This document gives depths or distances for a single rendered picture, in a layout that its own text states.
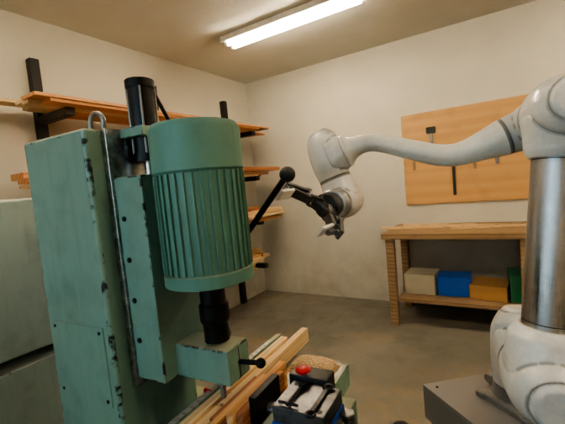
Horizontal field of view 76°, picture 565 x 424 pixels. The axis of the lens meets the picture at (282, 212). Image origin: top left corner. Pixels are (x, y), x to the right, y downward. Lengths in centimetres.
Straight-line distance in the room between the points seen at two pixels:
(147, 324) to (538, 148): 90
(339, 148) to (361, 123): 298
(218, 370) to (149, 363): 15
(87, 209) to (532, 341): 97
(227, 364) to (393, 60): 369
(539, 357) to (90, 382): 95
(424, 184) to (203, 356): 335
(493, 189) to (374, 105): 142
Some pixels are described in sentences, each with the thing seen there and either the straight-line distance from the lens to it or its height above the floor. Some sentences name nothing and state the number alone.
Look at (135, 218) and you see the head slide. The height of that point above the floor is 134.
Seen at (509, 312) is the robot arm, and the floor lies 97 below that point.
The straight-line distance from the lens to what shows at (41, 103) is 273.
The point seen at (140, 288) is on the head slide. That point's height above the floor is 119.
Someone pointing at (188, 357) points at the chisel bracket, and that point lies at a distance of 81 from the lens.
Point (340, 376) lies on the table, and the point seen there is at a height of 90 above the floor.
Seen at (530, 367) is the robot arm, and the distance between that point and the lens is 98.
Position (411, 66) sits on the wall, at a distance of 406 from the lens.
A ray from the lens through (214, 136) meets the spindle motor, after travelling 66.
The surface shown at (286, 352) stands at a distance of 103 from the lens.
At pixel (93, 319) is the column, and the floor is 114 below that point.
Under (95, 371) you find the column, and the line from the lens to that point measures 92.
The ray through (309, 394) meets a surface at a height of 100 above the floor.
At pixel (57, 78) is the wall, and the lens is 329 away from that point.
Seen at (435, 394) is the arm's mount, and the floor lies 71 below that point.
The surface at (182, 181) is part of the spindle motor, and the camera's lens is 65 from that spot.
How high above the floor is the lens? 137
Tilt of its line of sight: 4 degrees down
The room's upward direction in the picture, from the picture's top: 5 degrees counter-clockwise
